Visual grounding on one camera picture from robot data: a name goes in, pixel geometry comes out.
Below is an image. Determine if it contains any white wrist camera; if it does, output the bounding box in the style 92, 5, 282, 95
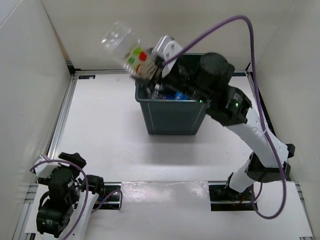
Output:
33, 155, 60, 179
151, 35, 183, 62

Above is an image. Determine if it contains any crushed bottle inside bin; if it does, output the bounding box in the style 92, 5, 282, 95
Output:
147, 87, 176, 100

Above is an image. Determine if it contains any clear bottle light blue label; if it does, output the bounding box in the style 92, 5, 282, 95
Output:
174, 92, 190, 101

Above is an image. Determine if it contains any aluminium table frame rail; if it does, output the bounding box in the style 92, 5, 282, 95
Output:
47, 74, 78, 159

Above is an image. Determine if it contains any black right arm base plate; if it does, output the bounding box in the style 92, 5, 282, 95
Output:
208, 184, 254, 212

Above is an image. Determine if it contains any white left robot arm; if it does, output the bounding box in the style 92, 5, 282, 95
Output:
30, 152, 105, 240

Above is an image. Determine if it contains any dark green plastic bin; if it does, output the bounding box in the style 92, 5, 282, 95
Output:
134, 53, 219, 136

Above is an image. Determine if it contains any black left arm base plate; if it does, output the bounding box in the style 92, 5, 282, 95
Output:
94, 183, 123, 210

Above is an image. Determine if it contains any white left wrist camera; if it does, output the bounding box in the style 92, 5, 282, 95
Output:
33, 155, 60, 179

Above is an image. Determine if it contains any black blue table sticker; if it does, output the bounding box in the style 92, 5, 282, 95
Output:
78, 75, 96, 80

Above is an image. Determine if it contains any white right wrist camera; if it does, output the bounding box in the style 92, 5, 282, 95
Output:
151, 35, 183, 62

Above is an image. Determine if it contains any clear bottle apple label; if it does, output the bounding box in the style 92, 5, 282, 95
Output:
101, 22, 158, 80

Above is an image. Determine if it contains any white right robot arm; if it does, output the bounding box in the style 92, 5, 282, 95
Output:
147, 52, 295, 200

